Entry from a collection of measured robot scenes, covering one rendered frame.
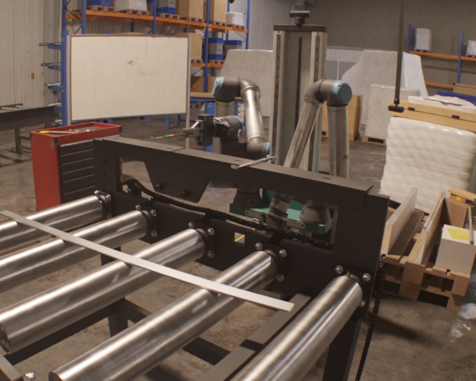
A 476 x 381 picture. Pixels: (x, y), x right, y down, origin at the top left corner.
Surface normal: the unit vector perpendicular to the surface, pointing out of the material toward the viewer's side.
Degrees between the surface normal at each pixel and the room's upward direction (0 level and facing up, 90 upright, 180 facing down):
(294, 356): 36
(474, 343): 0
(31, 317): 48
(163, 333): 42
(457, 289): 90
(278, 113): 90
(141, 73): 90
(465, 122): 90
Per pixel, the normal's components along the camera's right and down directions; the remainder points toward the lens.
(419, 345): 0.04, -0.95
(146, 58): 0.50, 0.27
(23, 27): 0.82, 0.19
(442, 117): -0.83, 0.14
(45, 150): -0.58, 0.22
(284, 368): 0.51, -0.65
